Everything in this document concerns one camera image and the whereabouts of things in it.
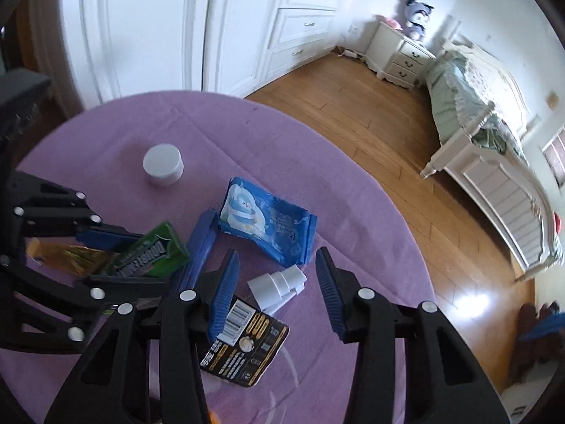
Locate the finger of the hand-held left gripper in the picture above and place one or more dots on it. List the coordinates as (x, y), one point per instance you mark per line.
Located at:
(201, 247)
(106, 237)

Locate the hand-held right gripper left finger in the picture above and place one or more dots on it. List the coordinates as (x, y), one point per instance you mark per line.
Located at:
(223, 296)

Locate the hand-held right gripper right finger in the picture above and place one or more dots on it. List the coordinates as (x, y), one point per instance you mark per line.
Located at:
(331, 291)

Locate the gold foil wrapper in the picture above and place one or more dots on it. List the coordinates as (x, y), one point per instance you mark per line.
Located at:
(70, 256)

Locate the green gum pack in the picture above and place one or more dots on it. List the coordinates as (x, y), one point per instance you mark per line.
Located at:
(150, 254)

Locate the white plastic cap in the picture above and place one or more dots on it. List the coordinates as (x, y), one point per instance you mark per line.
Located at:
(276, 289)

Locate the black battery package card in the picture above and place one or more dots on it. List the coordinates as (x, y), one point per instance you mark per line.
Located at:
(247, 349)

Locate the blue wet wipes pack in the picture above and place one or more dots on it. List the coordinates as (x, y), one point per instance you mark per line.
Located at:
(265, 225)

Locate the white round jar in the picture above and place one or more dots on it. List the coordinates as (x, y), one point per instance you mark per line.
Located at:
(162, 165)

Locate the purple tablecloth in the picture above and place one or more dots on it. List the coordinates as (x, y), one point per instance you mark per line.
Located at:
(265, 141)

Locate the white bed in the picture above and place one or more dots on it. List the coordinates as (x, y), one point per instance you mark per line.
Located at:
(494, 176)

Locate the dark red massage chair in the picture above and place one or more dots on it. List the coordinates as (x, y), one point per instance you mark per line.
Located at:
(529, 357)

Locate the blue garment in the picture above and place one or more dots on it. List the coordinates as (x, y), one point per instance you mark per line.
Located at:
(540, 329)

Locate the white wardrobe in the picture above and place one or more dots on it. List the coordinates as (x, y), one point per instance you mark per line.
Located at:
(247, 22)

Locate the white power strip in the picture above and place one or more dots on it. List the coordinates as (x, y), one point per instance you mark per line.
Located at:
(351, 54)

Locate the red pillow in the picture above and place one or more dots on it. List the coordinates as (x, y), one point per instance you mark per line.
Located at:
(560, 224)

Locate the white nightstand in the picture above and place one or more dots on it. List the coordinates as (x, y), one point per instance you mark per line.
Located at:
(397, 55)

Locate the patterned window blind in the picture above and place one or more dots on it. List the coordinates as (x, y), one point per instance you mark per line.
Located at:
(557, 159)

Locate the small pink plush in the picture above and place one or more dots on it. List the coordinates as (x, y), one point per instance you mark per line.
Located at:
(392, 24)

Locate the purple plush toy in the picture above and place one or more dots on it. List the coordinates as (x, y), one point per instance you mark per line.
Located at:
(417, 15)

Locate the small wall plaque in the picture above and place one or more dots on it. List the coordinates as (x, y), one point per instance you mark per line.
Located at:
(552, 99)

